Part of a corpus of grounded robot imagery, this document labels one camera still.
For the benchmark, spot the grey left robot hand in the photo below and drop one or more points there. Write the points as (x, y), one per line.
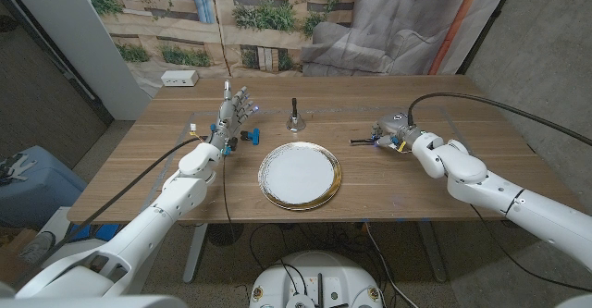
(226, 114)

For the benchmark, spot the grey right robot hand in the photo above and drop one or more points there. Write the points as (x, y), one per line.
(395, 125)

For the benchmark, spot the black makeup brush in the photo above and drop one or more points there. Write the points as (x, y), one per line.
(361, 140)

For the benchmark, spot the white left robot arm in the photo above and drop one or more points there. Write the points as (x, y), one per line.
(152, 225)

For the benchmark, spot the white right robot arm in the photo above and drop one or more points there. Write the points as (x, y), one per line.
(485, 183)

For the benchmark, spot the blue clothespin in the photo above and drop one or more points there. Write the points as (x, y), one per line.
(254, 136)

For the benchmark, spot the white plate with gold rim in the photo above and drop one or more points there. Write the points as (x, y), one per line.
(299, 174)

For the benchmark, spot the white power strip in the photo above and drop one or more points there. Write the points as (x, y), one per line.
(179, 78)

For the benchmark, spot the printed backdrop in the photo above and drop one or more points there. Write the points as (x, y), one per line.
(277, 21)

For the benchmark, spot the black round floor foot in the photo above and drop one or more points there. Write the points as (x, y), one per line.
(225, 234)

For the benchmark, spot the grey table leg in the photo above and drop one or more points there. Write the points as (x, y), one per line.
(435, 257)

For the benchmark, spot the white table leg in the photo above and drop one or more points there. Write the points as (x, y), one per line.
(194, 257)

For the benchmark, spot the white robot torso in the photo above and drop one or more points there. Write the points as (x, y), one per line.
(314, 271)

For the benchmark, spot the blue object under table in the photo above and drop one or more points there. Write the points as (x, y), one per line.
(99, 230)

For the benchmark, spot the blue storage bin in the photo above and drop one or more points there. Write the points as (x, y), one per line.
(41, 192)

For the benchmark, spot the grey metal brackets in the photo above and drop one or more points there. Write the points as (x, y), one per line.
(18, 169)

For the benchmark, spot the grey shoe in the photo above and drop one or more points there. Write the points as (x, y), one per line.
(39, 245)

